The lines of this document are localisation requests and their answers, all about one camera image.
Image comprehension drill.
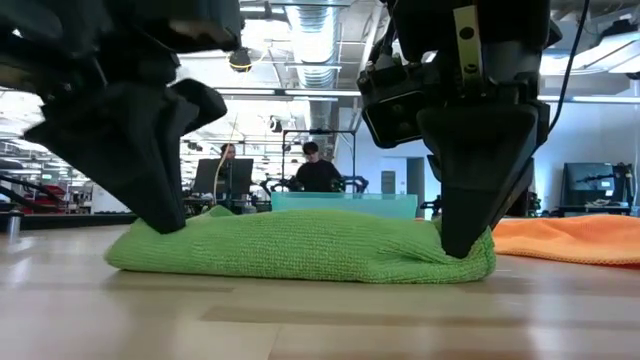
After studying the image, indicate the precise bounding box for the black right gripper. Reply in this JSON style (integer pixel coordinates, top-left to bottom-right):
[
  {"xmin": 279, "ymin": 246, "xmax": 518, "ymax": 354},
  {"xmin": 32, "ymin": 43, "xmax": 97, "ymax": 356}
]
[{"xmin": 389, "ymin": 0, "xmax": 564, "ymax": 260}]

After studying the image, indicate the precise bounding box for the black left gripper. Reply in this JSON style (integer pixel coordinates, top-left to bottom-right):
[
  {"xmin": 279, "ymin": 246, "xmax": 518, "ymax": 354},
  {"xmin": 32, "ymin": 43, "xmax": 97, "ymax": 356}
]
[{"xmin": 0, "ymin": 0, "xmax": 229, "ymax": 235}]

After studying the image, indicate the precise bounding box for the orange microfiber towel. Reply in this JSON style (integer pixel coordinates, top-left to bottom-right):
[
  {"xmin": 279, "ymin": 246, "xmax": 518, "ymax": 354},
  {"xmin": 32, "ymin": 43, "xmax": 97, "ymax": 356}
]
[{"xmin": 492, "ymin": 214, "xmax": 640, "ymax": 267}]

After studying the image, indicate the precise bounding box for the green microfiber towel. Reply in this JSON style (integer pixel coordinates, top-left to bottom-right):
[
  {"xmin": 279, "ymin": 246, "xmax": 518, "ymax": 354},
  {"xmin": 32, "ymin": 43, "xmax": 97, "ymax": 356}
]
[{"xmin": 103, "ymin": 205, "xmax": 498, "ymax": 285}]

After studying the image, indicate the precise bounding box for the teal plastic basket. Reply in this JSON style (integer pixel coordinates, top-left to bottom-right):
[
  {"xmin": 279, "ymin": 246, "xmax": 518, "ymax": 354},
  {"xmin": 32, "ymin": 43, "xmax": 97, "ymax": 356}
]
[{"xmin": 271, "ymin": 192, "xmax": 419, "ymax": 220}]

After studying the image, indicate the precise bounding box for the small metal cylinder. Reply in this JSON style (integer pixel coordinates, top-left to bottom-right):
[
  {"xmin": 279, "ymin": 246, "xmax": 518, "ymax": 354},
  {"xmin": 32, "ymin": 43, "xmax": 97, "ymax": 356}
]
[{"xmin": 5, "ymin": 210, "xmax": 22, "ymax": 241}]

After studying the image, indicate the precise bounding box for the black computer monitor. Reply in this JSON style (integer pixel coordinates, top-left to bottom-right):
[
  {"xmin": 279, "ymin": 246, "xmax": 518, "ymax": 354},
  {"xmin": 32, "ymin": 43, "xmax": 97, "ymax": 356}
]
[
  {"xmin": 563, "ymin": 162, "xmax": 616, "ymax": 206},
  {"xmin": 192, "ymin": 158, "xmax": 255, "ymax": 199}
]

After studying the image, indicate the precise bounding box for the person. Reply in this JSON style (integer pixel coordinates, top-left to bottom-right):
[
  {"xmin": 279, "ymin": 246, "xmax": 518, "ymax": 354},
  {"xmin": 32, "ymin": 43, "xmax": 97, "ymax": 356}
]
[
  {"xmin": 294, "ymin": 141, "xmax": 344, "ymax": 194},
  {"xmin": 217, "ymin": 143, "xmax": 239, "ymax": 166}
]

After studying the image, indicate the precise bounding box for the black ceiling device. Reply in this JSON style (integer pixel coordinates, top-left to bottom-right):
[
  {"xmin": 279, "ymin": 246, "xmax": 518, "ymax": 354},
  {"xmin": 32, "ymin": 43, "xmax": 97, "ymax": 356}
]
[{"xmin": 228, "ymin": 46, "xmax": 253, "ymax": 73}]

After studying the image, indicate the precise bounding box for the long ceiling light bar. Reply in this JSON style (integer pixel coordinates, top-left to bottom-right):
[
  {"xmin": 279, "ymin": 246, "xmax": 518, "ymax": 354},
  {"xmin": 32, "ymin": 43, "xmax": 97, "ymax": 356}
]
[{"xmin": 214, "ymin": 85, "xmax": 640, "ymax": 104}]

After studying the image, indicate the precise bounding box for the red object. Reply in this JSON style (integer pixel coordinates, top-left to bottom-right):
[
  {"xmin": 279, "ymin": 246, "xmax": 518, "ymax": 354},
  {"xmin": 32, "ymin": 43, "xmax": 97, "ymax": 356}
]
[{"xmin": 19, "ymin": 184, "xmax": 66, "ymax": 214}]

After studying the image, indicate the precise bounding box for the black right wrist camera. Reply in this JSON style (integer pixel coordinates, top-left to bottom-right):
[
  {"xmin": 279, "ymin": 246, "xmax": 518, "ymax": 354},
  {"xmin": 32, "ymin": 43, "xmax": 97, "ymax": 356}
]
[{"xmin": 357, "ymin": 62, "xmax": 436, "ymax": 150}]

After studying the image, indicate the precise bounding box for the black aluminium table frame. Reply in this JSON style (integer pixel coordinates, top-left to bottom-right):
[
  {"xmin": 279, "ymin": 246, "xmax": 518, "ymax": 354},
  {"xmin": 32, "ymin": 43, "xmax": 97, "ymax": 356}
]
[{"xmin": 0, "ymin": 213, "xmax": 139, "ymax": 232}]

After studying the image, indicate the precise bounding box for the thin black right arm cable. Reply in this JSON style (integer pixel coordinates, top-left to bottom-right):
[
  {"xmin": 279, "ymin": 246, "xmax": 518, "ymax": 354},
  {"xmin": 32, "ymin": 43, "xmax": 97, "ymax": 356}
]
[{"xmin": 547, "ymin": 0, "xmax": 591, "ymax": 134}]

